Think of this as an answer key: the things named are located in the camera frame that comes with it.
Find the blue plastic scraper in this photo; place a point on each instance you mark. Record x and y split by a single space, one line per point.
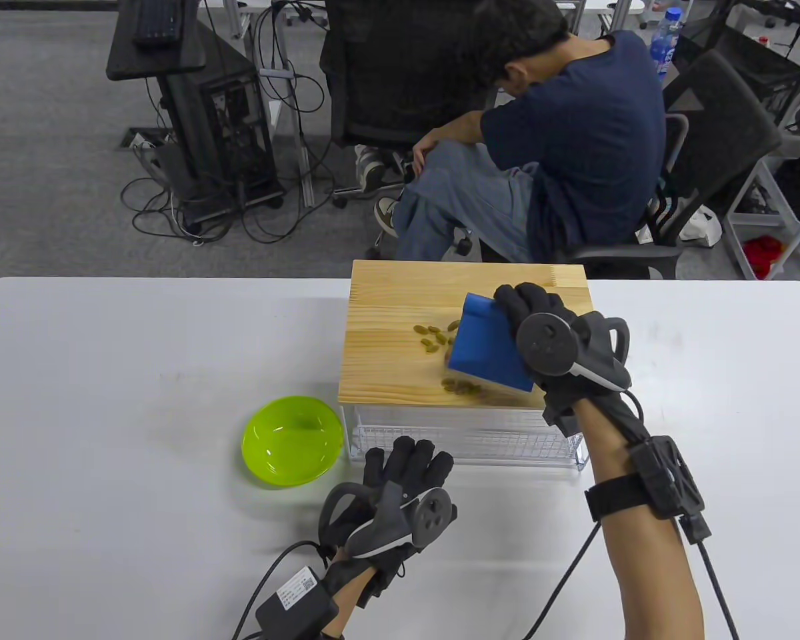
486 353

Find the black keyboard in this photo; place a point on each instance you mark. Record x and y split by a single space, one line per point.
156 23

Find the person's left forearm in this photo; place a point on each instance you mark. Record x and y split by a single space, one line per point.
353 603

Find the black rolling desk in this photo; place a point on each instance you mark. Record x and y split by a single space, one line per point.
153 60

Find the black mesh office chair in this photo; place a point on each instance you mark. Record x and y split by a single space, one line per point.
720 133

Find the pile of raisins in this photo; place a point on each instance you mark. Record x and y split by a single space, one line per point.
432 329

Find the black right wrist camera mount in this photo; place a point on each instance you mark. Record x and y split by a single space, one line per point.
666 473

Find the person's right forearm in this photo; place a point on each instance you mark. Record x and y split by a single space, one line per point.
646 580

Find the grey left hand tracker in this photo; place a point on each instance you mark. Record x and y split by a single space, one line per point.
433 516

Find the person's left hand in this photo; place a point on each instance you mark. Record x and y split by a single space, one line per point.
406 466

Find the black computer tower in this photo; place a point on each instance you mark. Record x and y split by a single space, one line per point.
233 133

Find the green plastic bowl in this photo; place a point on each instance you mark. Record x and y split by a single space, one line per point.
293 440

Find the white bag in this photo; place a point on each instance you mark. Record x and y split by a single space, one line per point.
701 226

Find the blue label water bottle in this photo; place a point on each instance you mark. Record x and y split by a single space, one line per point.
665 43

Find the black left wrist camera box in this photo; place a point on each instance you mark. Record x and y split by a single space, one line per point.
296 600

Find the red item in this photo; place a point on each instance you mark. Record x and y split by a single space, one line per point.
762 256

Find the white mesh sliding drawer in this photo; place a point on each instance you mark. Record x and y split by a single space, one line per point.
466 440

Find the white power strip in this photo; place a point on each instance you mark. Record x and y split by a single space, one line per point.
148 141

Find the person's right hand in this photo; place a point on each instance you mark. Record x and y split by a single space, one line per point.
533 296

